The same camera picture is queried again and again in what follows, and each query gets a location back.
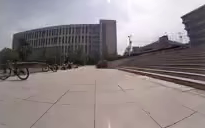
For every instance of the pale paved plaza ground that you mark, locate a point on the pale paved plaza ground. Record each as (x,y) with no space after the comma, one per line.
(90,96)

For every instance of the tall dark building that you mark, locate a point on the tall dark building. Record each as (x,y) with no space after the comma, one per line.
(73,36)

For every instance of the row of parked bicycles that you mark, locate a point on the row of parked bicycles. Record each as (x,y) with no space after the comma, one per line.
(61,66)

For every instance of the low dark building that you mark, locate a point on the low dark building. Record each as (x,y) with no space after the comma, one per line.
(160,45)

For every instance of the wide grey stone staircase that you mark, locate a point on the wide grey stone staircase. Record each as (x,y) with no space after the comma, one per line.
(176,63)

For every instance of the black bicycle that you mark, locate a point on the black bicycle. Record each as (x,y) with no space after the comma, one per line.
(22,72)

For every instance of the row of trees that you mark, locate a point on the row of trees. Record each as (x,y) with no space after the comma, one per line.
(10,55)

